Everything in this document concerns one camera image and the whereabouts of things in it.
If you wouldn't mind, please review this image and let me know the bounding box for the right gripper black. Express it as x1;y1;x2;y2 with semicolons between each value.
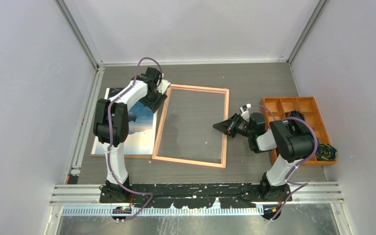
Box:
213;113;254;138

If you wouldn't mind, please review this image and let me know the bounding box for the pink wooden picture frame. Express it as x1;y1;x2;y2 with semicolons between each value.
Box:
152;84;230;168

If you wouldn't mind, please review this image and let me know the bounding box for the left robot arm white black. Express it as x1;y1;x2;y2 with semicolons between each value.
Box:
93;67;170;203

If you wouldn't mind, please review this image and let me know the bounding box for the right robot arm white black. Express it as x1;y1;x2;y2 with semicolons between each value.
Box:
213;113;319;201

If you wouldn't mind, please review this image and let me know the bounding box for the orange compartment tray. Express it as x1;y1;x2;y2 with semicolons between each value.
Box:
260;96;338;167

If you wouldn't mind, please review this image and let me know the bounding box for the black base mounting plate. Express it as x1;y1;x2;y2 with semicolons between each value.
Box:
99;182;293;210

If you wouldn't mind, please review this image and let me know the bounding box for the brown backing board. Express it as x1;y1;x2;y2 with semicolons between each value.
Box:
89;87;159;160

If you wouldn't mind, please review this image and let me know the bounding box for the blue yellow rolled item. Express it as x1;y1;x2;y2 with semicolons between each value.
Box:
315;143;338;161

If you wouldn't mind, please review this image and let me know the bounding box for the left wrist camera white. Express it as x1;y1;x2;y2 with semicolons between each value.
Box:
156;79;171;94

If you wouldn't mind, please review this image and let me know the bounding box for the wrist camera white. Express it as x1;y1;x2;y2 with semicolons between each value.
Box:
240;103;252;121
156;79;171;94

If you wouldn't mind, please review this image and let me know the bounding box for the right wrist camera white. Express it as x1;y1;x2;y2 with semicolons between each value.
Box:
240;103;252;121

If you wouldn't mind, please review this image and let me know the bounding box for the aluminium front rail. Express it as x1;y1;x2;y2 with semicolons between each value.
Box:
50;182;344;208

